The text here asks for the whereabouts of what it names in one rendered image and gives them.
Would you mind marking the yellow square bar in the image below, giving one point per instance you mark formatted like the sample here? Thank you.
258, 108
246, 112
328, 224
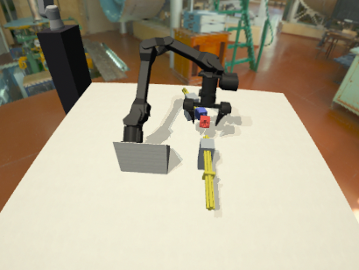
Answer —
204, 161

